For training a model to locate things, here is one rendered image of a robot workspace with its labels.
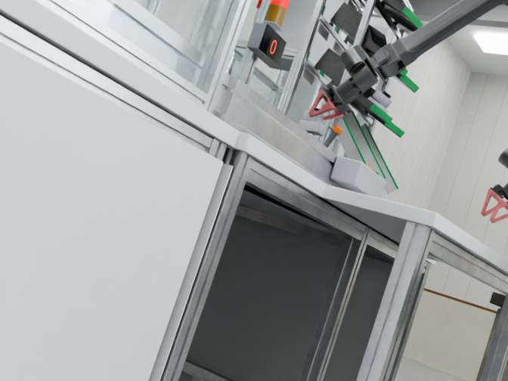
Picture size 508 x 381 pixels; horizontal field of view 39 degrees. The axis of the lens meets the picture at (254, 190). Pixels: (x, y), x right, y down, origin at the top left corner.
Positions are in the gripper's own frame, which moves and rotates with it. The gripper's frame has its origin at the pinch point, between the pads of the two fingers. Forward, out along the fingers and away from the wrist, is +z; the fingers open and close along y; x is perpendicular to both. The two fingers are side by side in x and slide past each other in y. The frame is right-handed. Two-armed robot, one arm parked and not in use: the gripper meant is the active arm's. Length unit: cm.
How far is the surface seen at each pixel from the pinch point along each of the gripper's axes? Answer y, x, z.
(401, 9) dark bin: -20.7, -22.8, -36.8
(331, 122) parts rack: -19.1, -4.7, -0.4
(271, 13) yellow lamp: 21.3, -21.2, -8.1
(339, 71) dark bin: -22.9, -19.5, -10.8
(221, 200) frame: 75, 42, 10
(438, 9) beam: -778, -428, -113
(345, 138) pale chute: -21.5, 1.2, -0.9
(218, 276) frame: -74, -6, 78
